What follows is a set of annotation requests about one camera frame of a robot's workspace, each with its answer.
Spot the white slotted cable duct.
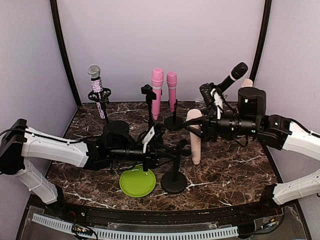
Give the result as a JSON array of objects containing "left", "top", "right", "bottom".
[{"left": 31, "top": 213, "right": 239, "bottom": 240}]

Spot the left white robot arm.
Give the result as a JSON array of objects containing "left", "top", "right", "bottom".
[{"left": 0, "top": 118, "right": 191, "bottom": 218}]

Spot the black round-base mic stand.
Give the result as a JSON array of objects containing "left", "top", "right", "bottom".
[{"left": 160, "top": 158, "right": 188, "bottom": 195}]

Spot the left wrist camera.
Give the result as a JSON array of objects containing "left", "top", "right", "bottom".
[{"left": 142, "top": 123, "right": 166, "bottom": 153}]

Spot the rhinestone silver-head microphone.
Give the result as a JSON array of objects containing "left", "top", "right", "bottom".
[{"left": 87, "top": 64, "right": 105, "bottom": 119}]

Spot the black front rail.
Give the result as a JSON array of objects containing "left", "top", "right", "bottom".
[{"left": 62, "top": 202, "right": 283, "bottom": 226}]

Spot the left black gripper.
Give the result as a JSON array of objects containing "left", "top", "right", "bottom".
[{"left": 109, "top": 143, "right": 177, "bottom": 173}]

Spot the black tripod shock-mount stand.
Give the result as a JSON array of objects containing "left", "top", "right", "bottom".
[{"left": 84, "top": 87, "right": 117, "bottom": 173}]

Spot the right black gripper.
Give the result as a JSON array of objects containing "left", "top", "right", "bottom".
[{"left": 182, "top": 106, "right": 259, "bottom": 142}]

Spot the left pink microphone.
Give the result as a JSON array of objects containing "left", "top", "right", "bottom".
[{"left": 151, "top": 67, "right": 164, "bottom": 121}]

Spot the black stand for left pink microphone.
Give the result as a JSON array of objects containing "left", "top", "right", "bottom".
[{"left": 140, "top": 84, "right": 164, "bottom": 146}]

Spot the right pink microphone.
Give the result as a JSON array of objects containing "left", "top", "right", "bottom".
[{"left": 166, "top": 71, "right": 178, "bottom": 112}]

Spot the black stand for right pink microphone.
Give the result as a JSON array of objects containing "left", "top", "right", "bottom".
[{"left": 164, "top": 100, "right": 184, "bottom": 131}]

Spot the green round plate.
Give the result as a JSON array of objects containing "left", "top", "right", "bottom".
[{"left": 119, "top": 166, "right": 157, "bottom": 198}]

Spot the large pale pink microphone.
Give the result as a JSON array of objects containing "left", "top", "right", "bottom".
[{"left": 186, "top": 108, "right": 202, "bottom": 165}]

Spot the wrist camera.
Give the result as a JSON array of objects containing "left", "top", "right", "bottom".
[
  {"left": 199, "top": 83, "right": 224, "bottom": 120},
  {"left": 142, "top": 123, "right": 166, "bottom": 153}
]

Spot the small pale pink microphone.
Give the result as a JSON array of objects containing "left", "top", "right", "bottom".
[{"left": 241, "top": 78, "right": 254, "bottom": 88}]

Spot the black handheld microphone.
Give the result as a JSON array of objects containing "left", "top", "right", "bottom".
[{"left": 217, "top": 62, "right": 249, "bottom": 93}]

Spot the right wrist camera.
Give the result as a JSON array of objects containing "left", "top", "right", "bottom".
[{"left": 199, "top": 83, "right": 224, "bottom": 120}]

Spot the black stand for pink microphone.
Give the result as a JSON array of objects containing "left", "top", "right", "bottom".
[
  {"left": 140, "top": 84, "right": 164, "bottom": 146},
  {"left": 164, "top": 100, "right": 184, "bottom": 131}
]

